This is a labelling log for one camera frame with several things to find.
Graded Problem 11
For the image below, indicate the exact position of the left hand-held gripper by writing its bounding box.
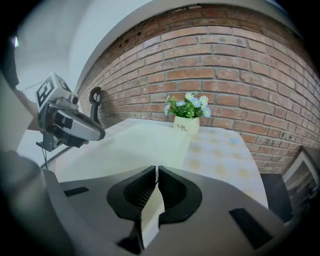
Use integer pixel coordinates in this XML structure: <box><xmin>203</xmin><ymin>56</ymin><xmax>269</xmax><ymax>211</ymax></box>
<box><xmin>34</xmin><ymin>71</ymin><xmax>105</xmax><ymax>152</ymax></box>

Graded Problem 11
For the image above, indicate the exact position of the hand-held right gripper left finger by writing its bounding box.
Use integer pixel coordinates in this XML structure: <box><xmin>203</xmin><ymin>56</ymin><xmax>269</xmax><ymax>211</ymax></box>
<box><xmin>106</xmin><ymin>165</ymin><xmax>159</xmax><ymax>221</ymax></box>

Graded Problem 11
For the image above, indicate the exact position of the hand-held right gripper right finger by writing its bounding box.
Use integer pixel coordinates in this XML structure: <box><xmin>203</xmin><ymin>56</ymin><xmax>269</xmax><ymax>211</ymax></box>
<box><xmin>157</xmin><ymin>165</ymin><xmax>203</xmax><ymax>225</ymax></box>

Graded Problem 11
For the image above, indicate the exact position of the pale yellow box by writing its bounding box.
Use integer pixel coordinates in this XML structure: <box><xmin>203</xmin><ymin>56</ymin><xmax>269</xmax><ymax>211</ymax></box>
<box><xmin>56</xmin><ymin>122</ymin><xmax>192</xmax><ymax>183</ymax></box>

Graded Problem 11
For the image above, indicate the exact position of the person's left forearm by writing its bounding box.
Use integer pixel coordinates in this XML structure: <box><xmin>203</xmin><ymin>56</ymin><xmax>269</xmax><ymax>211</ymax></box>
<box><xmin>13</xmin><ymin>87</ymin><xmax>42</xmax><ymax>132</ymax></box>

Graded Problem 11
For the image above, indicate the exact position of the black office chair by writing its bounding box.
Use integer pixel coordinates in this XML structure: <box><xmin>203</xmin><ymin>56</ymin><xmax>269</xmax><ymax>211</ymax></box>
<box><xmin>88</xmin><ymin>86</ymin><xmax>104</xmax><ymax>127</ymax></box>

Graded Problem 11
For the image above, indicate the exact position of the pale checked tablecloth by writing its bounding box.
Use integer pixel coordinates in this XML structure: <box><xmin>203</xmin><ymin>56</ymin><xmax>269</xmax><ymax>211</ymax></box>
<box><xmin>104</xmin><ymin>117</ymin><xmax>270</xmax><ymax>210</ymax></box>

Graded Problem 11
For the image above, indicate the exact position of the white pot with flowers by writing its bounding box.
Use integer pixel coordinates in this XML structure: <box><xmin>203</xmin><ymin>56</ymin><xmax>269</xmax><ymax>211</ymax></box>
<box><xmin>163</xmin><ymin>91</ymin><xmax>213</xmax><ymax>135</ymax></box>

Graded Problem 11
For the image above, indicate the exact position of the person's black printed t-shirt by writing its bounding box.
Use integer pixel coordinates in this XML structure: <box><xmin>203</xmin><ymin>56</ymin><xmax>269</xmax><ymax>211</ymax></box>
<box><xmin>0</xmin><ymin>37</ymin><xmax>20</xmax><ymax>87</ymax></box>

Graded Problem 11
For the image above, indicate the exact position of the dark desk with white legs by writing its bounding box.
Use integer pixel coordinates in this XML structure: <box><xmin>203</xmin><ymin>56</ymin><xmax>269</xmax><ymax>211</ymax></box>
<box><xmin>282</xmin><ymin>145</ymin><xmax>320</xmax><ymax>201</ymax></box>

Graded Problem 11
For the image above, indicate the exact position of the thin black cable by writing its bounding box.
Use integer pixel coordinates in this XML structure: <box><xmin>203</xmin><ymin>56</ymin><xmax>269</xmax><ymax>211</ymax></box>
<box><xmin>39</xmin><ymin>146</ymin><xmax>50</xmax><ymax>171</ymax></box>

